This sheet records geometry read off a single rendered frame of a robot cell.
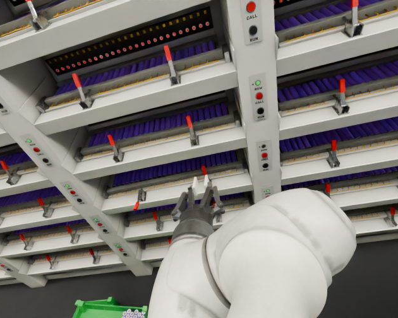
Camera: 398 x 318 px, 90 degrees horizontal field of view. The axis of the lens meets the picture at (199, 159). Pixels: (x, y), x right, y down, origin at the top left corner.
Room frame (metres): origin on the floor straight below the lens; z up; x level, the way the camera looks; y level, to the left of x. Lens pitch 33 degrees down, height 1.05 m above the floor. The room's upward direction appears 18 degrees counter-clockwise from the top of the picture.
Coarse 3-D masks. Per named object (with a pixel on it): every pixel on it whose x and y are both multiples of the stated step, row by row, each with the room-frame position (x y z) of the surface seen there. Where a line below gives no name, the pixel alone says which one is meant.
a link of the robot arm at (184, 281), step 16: (192, 240) 0.22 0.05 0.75; (176, 256) 0.18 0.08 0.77; (192, 256) 0.16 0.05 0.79; (160, 272) 0.17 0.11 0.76; (176, 272) 0.15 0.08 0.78; (192, 272) 0.14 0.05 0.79; (208, 272) 0.13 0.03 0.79; (160, 288) 0.14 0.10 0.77; (176, 288) 0.13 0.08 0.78; (192, 288) 0.13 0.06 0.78; (208, 288) 0.12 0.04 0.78; (160, 304) 0.12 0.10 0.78; (176, 304) 0.12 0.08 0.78; (192, 304) 0.11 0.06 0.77; (208, 304) 0.11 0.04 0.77; (224, 304) 0.10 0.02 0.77
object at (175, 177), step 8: (240, 160) 0.60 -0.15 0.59; (208, 168) 0.62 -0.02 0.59; (216, 168) 0.61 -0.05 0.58; (224, 168) 0.60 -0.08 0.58; (232, 168) 0.60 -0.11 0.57; (168, 176) 0.65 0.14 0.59; (176, 176) 0.64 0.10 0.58; (184, 176) 0.63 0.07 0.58; (192, 176) 0.62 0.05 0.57; (128, 184) 0.68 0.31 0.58; (136, 184) 0.67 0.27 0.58; (144, 184) 0.65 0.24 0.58; (152, 184) 0.65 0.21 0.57; (112, 192) 0.68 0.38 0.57
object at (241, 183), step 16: (112, 176) 0.78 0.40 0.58; (208, 176) 0.61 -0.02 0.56; (240, 176) 0.56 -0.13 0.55; (128, 192) 0.67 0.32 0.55; (160, 192) 0.61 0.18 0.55; (176, 192) 0.59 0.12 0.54; (224, 192) 0.54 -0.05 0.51; (112, 208) 0.62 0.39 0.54; (128, 208) 0.62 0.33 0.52; (144, 208) 0.61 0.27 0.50
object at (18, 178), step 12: (12, 144) 0.87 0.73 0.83; (0, 156) 0.86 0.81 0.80; (12, 156) 0.83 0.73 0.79; (24, 156) 0.80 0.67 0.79; (0, 168) 0.77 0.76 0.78; (12, 168) 0.75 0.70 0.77; (24, 168) 0.75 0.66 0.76; (36, 168) 0.72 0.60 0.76; (0, 180) 0.74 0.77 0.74; (12, 180) 0.69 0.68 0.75; (24, 180) 0.69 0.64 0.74; (36, 180) 0.67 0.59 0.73; (48, 180) 0.65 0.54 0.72; (0, 192) 0.70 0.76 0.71; (12, 192) 0.70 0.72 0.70
